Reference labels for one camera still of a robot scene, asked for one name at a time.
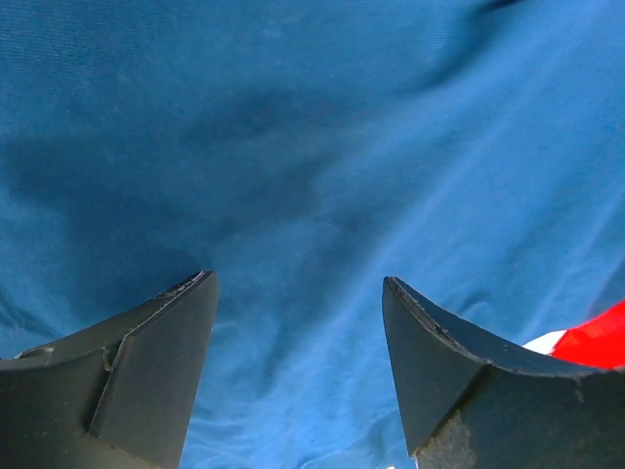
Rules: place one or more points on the folded white t-shirt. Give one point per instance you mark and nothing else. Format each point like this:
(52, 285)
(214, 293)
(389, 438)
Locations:
(545, 344)

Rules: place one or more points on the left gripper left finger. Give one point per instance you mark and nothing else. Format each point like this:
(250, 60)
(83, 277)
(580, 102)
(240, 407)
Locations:
(118, 394)

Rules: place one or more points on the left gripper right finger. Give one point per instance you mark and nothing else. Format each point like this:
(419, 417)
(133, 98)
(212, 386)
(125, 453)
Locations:
(470, 399)

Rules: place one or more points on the blue printed t-shirt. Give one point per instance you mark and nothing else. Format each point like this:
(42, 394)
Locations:
(304, 151)

